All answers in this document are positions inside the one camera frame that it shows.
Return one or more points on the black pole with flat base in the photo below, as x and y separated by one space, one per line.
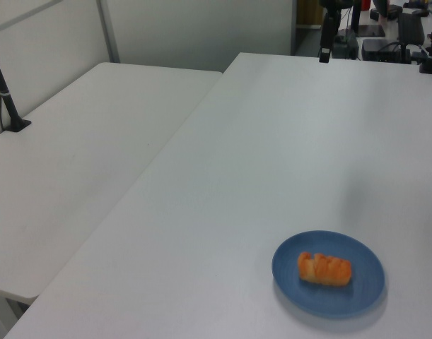
7 102

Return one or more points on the black office chair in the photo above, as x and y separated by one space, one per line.
411 28

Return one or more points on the black camera stand with clamp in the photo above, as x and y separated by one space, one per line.
328 33

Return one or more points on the black jointed stand with clamp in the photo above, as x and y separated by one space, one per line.
431 53

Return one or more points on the small black equipment box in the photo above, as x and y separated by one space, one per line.
346 44

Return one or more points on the black monitor stand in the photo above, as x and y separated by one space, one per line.
369 30

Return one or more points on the blue round plate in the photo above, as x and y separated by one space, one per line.
364 286

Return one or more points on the orange bread roll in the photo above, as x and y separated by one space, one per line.
323 270

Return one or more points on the white side table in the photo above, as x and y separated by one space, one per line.
77 159

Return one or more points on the wooden cabinet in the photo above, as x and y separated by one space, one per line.
307 12

